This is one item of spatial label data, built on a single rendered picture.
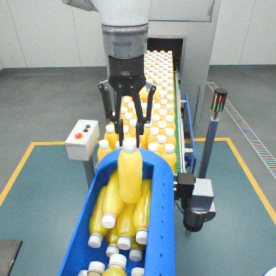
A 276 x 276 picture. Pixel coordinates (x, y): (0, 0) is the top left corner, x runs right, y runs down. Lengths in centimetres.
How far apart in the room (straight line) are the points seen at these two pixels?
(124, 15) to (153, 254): 48
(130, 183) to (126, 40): 38
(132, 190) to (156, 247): 18
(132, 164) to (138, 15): 35
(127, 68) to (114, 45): 5
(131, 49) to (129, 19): 5
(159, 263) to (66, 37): 476
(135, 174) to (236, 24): 482
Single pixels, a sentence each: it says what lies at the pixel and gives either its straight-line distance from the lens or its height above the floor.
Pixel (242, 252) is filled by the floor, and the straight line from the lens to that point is 204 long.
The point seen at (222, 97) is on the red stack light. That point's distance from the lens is 112.
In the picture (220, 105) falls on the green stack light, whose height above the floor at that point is 120.
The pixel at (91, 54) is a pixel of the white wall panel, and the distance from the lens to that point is 500.
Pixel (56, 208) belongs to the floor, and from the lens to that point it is 223.
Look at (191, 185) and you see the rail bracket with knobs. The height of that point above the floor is 100.
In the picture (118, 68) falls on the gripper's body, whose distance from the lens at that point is 46.
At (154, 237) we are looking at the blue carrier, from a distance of 56.
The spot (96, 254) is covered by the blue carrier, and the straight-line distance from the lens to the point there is 79.
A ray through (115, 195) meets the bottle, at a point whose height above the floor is 115.
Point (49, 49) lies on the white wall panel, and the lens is 519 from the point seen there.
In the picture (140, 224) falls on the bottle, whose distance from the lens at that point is 67.
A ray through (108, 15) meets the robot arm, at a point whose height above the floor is 164.
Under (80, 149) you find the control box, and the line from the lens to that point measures 103.
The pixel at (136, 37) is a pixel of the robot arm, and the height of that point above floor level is 161.
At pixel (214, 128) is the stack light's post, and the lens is 122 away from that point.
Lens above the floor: 169
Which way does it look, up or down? 36 degrees down
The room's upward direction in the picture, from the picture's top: straight up
